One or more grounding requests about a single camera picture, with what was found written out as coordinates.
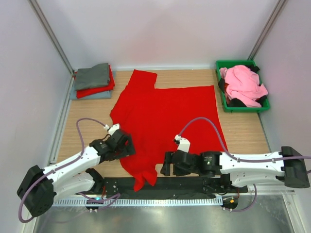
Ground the red t shirt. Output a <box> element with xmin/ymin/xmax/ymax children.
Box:
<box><xmin>110</xmin><ymin>70</ymin><xmax>227</xmax><ymax>191</ymax></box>
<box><xmin>76</xmin><ymin>65</ymin><xmax>115</xmax><ymax>98</ymax></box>

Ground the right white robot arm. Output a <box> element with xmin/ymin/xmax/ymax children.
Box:
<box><xmin>160</xmin><ymin>146</ymin><xmax>311</xmax><ymax>192</ymax></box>

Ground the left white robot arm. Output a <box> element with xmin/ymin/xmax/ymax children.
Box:
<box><xmin>17</xmin><ymin>125</ymin><xmax>136</xmax><ymax>217</ymax></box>

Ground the folded blue-grey t shirt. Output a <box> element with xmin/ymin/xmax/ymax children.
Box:
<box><xmin>69</xmin><ymin>89</ymin><xmax>111</xmax><ymax>100</ymax></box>

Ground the folded red t shirt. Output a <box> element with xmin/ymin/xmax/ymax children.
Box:
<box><xmin>76</xmin><ymin>65</ymin><xmax>115</xmax><ymax>98</ymax></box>

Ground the folded grey t shirt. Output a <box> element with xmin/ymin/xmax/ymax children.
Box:
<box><xmin>73</xmin><ymin>63</ymin><xmax>110</xmax><ymax>91</ymax></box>

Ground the pink t shirt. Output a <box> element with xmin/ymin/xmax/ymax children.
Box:
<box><xmin>219</xmin><ymin>64</ymin><xmax>269</xmax><ymax>108</ymax></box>

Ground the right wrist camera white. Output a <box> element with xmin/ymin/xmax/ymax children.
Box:
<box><xmin>174</xmin><ymin>135</ymin><xmax>190</xmax><ymax>153</ymax></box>

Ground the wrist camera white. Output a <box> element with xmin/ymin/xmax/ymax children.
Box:
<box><xmin>103</xmin><ymin>124</ymin><xmax>120</xmax><ymax>136</ymax></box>
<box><xmin>174</xmin><ymin>135</ymin><xmax>190</xmax><ymax>153</ymax></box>

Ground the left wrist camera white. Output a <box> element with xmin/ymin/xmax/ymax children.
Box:
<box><xmin>103</xmin><ymin>124</ymin><xmax>120</xmax><ymax>136</ymax></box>

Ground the white slotted cable duct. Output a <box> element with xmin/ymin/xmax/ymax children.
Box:
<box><xmin>52</xmin><ymin>196</ymin><xmax>223</xmax><ymax>207</ymax></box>

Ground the aluminium front rail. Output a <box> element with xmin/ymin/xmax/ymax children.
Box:
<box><xmin>29</xmin><ymin>176</ymin><xmax>296</xmax><ymax>197</ymax></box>

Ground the left aluminium frame post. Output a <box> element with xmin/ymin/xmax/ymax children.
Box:
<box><xmin>28</xmin><ymin>0</ymin><xmax>74</xmax><ymax>75</ymax></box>

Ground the aluminium frame post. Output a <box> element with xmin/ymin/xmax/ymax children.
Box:
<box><xmin>28</xmin><ymin>0</ymin><xmax>74</xmax><ymax>75</ymax></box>
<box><xmin>247</xmin><ymin>0</ymin><xmax>288</xmax><ymax>60</ymax></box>

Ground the right aluminium frame post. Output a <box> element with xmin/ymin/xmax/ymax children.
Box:
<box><xmin>247</xmin><ymin>0</ymin><xmax>288</xmax><ymax>60</ymax></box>

